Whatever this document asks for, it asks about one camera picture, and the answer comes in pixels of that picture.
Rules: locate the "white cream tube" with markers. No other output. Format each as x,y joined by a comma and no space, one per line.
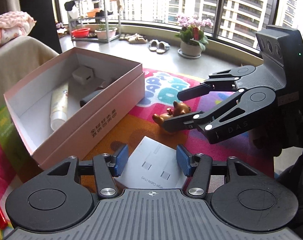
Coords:
59,106

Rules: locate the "pink cardboard box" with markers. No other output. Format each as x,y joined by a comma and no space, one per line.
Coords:
29,103

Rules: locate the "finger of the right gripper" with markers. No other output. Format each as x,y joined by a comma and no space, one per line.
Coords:
240,112
225,81

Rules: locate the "red plastic basin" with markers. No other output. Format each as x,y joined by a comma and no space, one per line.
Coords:
80,33

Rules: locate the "grey charger retail box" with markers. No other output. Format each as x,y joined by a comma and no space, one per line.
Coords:
152,165

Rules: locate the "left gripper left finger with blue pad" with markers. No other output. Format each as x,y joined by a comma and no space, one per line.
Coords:
106,167

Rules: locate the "beige slippers pair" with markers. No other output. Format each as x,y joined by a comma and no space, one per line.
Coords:
133,39

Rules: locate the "brown toy animal figurine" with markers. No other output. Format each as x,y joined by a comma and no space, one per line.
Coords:
179,108

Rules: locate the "potted pink orchid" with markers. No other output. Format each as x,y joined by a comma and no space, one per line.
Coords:
192,36

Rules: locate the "grey slippers pair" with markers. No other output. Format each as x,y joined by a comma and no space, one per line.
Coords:
160,47

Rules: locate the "colourful cartoon play mat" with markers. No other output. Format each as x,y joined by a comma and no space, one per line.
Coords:
17,167

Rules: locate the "floral pink blanket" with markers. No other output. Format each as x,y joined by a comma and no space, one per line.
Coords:
14,24

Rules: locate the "metal balcony shelf rack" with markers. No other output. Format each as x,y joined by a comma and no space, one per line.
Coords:
101,16

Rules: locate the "black cylindrical cup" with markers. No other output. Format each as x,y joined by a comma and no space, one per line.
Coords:
89,97

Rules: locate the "beige covered sofa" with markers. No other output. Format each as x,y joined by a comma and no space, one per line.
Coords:
18,58

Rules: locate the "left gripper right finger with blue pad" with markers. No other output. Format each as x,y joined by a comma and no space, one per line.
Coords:
198,168

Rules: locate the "white power adapter plug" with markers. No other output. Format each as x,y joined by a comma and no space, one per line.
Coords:
83,75

